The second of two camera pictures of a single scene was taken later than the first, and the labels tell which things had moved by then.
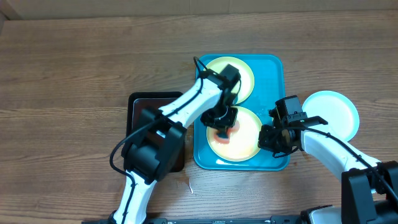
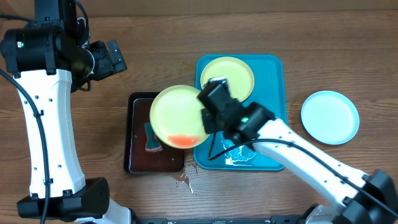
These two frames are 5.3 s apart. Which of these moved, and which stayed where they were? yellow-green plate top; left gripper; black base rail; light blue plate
Moved: left gripper
Stayed: yellow-green plate top; black base rail; light blue plate
